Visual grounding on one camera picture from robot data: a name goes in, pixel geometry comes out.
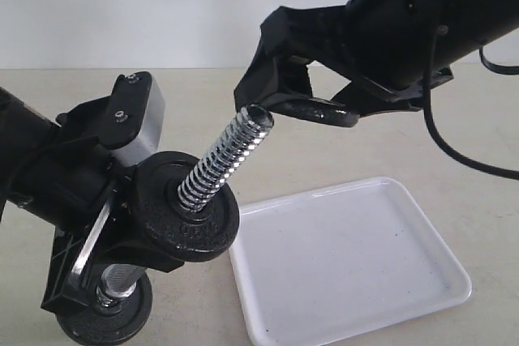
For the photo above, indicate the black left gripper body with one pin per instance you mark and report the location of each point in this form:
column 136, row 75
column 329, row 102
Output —
column 59, row 171

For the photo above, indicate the black weight plate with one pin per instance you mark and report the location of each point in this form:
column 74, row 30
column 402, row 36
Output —
column 109, row 325
column 319, row 111

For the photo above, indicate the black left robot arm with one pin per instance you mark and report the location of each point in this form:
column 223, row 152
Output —
column 62, row 174

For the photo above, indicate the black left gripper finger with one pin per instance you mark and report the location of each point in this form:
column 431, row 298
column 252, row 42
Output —
column 76, row 250
column 121, row 241

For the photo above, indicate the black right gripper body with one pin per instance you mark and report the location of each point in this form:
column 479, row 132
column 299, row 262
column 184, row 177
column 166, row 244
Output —
column 360, row 39

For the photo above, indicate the white plastic tray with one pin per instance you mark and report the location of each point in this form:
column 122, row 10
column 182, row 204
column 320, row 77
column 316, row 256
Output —
column 328, row 264

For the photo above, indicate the chrome dumbbell bar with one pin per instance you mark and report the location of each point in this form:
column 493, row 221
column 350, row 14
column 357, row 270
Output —
column 246, row 131

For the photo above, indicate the black weight plate far end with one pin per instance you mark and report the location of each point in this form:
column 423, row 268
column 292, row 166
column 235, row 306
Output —
column 183, row 235

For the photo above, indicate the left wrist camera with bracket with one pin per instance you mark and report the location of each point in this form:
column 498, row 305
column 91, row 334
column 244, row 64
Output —
column 132, row 124

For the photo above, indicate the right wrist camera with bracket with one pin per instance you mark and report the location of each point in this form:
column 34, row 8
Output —
column 367, row 98

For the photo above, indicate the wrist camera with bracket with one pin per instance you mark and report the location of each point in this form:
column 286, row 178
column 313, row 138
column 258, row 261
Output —
column 367, row 98
column 132, row 124

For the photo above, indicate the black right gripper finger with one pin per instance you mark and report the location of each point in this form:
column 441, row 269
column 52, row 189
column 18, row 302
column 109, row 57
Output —
column 260, row 83
column 294, row 79

